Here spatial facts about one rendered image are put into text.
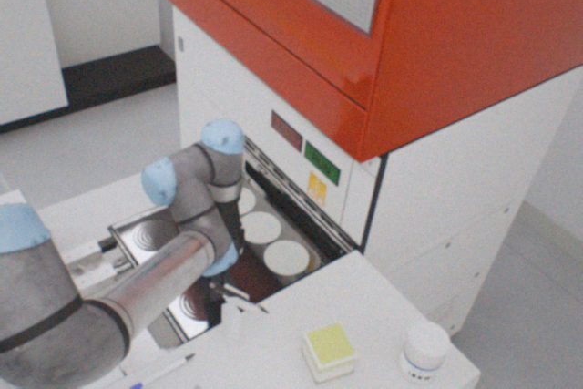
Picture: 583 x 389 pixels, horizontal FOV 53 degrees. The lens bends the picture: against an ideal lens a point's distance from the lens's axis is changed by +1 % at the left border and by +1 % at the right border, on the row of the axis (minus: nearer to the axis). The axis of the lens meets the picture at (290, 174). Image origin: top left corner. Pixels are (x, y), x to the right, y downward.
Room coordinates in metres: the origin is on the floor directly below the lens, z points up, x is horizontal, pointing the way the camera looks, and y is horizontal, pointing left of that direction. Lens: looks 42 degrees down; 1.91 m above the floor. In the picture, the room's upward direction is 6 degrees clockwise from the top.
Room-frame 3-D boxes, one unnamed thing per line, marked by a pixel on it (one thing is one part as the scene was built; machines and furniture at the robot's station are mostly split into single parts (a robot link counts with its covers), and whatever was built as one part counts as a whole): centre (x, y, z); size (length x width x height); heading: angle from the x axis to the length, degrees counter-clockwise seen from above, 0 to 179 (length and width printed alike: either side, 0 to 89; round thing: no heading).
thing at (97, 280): (0.75, 0.38, 0.89); 0.08 x 0.03 x 0.03; 130
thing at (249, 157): (1.02, -0.01, 0.89); 0.44 x 0.02 x 0.10; 40
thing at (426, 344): (0.58, -0.27, 1.01); 0.07 x 0.07 x 0.10
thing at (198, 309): (0.87, 0.14, 0.90); 0.34 x 0.34 x 0.01; 40
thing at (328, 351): (0.57, -0.10, 1.00); 0.07 x 0.07 x 0.07; 25
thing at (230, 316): (0.61, 0.06, 1.03); 0.06 x 0.04 x 0.13; 130
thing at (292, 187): (1.02, -0.01, 0.96); 0.44 x 0.01 x 0.02; 40
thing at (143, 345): (0.69, 0.33, 0.87); 0.36 x 0.08 x 0.03; 40
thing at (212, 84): (1.16, 0.09, 1.02); 0.82 x 0.03 x 0.40; 40
